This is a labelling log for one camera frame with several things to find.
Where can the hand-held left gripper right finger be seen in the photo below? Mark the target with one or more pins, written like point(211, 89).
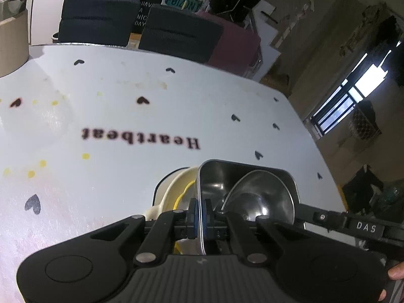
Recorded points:
point(207, 219)

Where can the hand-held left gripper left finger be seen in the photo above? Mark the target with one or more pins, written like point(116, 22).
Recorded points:
point(195, 219)

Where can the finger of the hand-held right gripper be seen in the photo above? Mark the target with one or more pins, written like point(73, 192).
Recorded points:
point(322, 217)

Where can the rectangular steel tray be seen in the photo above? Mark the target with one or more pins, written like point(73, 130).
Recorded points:
point(214, 180)

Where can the round steel bowl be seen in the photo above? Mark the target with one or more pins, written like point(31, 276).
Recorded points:
point(262, 192)

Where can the person's right hand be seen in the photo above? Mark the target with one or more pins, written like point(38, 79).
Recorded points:
point(397, 272)

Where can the dark cloth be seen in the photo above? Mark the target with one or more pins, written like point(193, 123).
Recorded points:
point(363, 189)

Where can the net basket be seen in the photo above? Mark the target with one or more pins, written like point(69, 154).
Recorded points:
point(366, 121)

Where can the balcony window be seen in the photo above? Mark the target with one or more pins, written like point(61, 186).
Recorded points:
point(353, 101)

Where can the maroon chair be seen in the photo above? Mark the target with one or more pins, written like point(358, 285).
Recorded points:
point(240, 44)

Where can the dark blue chair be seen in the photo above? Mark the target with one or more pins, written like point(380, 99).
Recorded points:
point(97, 19)
point(180, 38)

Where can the white cabinet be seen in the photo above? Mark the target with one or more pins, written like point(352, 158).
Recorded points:
point(265, 38)

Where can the black sign board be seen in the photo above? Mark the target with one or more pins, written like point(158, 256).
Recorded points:
point(142, 15)

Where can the green sign plate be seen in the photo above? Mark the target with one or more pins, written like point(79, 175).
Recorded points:
point(181, 2)

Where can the beige cylindrical container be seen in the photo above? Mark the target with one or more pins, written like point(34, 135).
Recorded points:
point(12, 47)

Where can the steel pot with wooden knob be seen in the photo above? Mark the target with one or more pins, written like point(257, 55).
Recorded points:
point(12, 4)

